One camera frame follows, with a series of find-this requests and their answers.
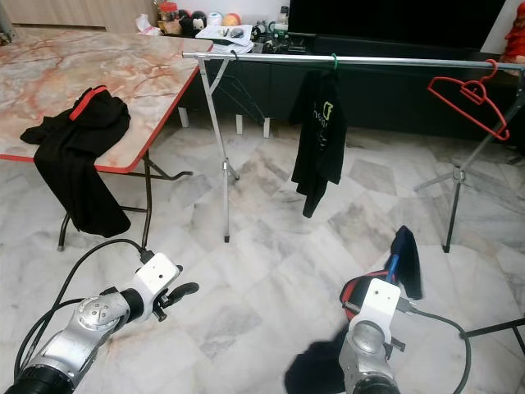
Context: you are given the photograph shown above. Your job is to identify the navy shirt with red trim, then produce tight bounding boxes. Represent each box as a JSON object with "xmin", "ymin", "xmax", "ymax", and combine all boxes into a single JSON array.
[{"xmin": 283, "ymin": 225, "xmax": 425, "ymax": 394}]

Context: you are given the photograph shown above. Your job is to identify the red plastic hanger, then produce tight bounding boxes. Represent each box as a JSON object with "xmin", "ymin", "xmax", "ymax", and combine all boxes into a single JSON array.
[{"xmin": 427, "ymin": 59, "xmax": 511, "ymax": 140}]

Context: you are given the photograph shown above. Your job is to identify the black T-shirt with green print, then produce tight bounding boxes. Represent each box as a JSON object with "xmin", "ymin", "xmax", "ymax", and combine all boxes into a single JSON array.
[{"xmin": 290, "ymin": 70, "xmax": 347, "ymax": 218}]

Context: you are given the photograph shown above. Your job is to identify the marble table with red edge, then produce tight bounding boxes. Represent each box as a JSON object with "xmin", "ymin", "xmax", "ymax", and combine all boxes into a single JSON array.
[{"xmin": 0, "ymin": 31, "xmax": 206, "ymax": 251}]

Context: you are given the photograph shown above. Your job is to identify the stack of white papers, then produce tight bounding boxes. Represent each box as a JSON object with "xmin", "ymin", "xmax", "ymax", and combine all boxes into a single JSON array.
[{"xmin": 195, "ymin": 25, "xmax": 253, "ymax": 44}]

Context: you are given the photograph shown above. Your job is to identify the black mouse plush toy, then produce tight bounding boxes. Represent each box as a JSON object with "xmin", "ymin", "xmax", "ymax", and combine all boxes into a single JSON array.
[{"xmin": 179, "ymin": 10, "xmax": 208, "ymax": 35}]

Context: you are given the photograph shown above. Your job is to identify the long black TV console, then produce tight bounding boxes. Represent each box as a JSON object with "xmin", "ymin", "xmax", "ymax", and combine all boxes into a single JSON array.
[{"xmin": 180, "ymin": 33, "xmax": 525, "ymax": 140}]

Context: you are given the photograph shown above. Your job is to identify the jar with red lid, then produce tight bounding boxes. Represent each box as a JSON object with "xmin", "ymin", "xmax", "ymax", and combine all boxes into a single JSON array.
[{"xmin": 157, "ymin": 2, "xmax": 180, "ymax": 36}]

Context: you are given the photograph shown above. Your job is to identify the clear plastic bottle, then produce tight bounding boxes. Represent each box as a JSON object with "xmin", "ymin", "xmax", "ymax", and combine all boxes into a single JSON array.
[{"xmin": 275, "ymin": 7, "xmax": 290, "ymax": 35}]

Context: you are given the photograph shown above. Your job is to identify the light wooden cabinet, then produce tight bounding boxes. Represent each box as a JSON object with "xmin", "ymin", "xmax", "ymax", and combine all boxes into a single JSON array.
[{"xmin": 0, "ymin": 0, "xmax": 161, "ymax": 34}]

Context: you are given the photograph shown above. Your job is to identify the silver metal clothes rack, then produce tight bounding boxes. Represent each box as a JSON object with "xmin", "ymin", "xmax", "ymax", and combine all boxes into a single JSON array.
[{"xmin": 182, "ymin": 51, "xmax": 525, "ymax": 254}]

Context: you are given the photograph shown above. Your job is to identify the large black flat television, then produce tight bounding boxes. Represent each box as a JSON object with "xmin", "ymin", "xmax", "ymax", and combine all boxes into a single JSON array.
[{"xmin": 287, "ymin": 0, "xmax": 511, "ymax": 48}]

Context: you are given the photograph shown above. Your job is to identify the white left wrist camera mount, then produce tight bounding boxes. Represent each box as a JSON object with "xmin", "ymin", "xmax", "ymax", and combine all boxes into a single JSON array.
[{"xmin": 127, "ymin": 252, "xmax": 183, "ymax": 317}]

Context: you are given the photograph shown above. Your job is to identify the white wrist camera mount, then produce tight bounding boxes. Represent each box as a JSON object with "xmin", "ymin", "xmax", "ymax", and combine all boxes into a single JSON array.
[
  {"xmin": 127, "ymin": 252, "xmax": 183, "ymax": 317},
  {"xmin": 346, "ymin": 277, "xmax": 403, "ymax": 329}
]

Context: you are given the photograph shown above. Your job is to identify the thin black wire hanger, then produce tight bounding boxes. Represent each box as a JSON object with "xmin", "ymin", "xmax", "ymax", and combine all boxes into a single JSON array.
[{"xmin": 217, "ymin": 49, "xmax": 267, "ymax": 126}]

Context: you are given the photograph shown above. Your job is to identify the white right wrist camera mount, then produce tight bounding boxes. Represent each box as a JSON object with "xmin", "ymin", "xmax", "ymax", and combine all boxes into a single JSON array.
[{"xmin": 346, "ymin": 277, "xmax": 403, "ymax": 329}]

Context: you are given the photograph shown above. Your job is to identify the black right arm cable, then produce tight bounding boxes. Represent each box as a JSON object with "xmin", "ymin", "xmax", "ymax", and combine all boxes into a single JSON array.
[{"xmin": 398, "ymin": 300, "xmax": 473, "ymax": 394}]

